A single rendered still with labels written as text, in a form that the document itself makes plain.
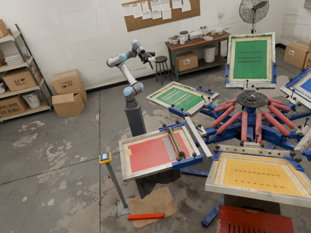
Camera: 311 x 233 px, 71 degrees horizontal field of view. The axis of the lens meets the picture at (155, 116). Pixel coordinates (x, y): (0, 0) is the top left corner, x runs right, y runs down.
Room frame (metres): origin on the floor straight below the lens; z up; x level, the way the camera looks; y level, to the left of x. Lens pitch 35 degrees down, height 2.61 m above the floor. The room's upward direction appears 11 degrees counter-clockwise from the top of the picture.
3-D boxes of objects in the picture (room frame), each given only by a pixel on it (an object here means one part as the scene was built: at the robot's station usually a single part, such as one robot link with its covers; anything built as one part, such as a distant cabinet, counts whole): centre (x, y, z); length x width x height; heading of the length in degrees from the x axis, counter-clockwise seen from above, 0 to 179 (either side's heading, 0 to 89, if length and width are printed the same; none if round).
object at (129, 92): (2.34, 0.25, 1.37); 0.13 x 0.12 x 0.14; 130
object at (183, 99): (2.55, -0.47, 1.05); 1.08 x 0.61 x 0.23; 36
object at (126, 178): (1.71, 0.05, 0.97); 0.79 x 0.58 x 0.04; 96
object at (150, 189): (1.50, 0.09, 0.74); 0.46 x 0.04 x 0.42; 96
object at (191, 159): (1.46, -0.21, 0.98); 0.30 x 0.05 x 0.07; 96
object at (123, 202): (1.78, 0.63, 0.48); 0.22 x 0.22 x 0.96; 6
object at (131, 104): (2.33, 0.26, 1.25); 0.15 x 0.15 x 0.10
